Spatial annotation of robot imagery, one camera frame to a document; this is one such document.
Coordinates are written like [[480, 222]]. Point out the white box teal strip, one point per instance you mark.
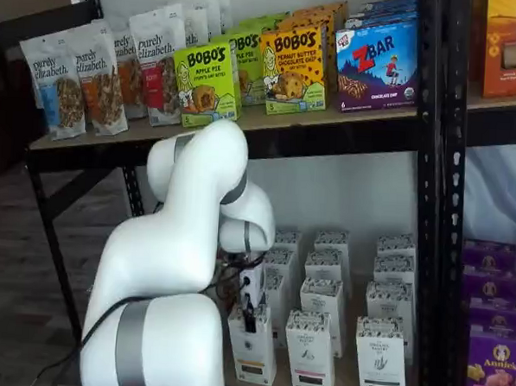
[[381, 364]]

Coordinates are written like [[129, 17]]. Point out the white granola bag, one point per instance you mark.
[[220, 9], [193, 25]]

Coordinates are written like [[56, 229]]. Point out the yellow Bobo's peanut butter box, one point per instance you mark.
[[290, 73], [332, 7], [310, 19]]

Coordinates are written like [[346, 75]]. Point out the granola bag red label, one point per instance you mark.
[[160, 84]]

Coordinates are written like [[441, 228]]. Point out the green Bobo's apple pie box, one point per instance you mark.
[[203, 82], [249, 71], [267, 22]]

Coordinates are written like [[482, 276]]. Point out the granola bag orange label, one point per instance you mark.
[[127, 78], [103, 98]]

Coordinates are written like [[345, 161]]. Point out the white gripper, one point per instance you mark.
[[255, 290]]

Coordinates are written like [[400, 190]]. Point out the white plastic sheet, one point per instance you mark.
[[500, 192]]

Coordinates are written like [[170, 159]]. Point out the blue Zbar box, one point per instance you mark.
[[377, 69], [380, 7], [375, 21]]

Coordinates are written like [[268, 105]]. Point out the white box pink strip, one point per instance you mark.
[[310, 355]]

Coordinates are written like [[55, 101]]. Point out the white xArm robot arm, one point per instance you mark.
[[173, 240]]

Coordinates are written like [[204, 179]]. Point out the black metal shelf rack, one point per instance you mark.
[[445, 211], [330, 138]]

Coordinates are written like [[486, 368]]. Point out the granola bag blue label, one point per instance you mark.
[[59, 96]]

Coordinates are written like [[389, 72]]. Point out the orange snack box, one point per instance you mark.
[[506, 72]]

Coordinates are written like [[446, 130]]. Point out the purple Annie's snack box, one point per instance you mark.
[[486, 257], [495, 378], [493, 320], [487, 285]]

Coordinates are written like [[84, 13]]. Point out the white box yellow strip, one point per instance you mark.
[[253, 357]]

